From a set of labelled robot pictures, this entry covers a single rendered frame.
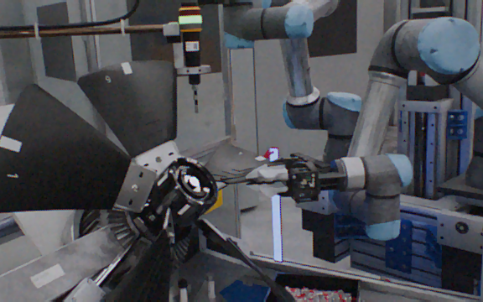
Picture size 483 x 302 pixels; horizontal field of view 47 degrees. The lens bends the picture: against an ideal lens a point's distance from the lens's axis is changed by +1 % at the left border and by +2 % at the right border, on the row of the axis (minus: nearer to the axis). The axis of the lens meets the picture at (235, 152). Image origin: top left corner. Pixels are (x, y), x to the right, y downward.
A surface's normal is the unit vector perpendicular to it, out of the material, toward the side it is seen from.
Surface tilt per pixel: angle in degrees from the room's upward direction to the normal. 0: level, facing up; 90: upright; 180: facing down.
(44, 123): 74
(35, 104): 68
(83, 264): 50
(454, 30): 85
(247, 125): 90
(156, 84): 44
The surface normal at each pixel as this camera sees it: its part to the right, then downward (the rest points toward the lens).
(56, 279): 0.62, -0.57
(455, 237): -0.71, 0.19
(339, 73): 0.54, 0.16
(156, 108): 0.04, -0.50
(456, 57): 0.29, 0.12
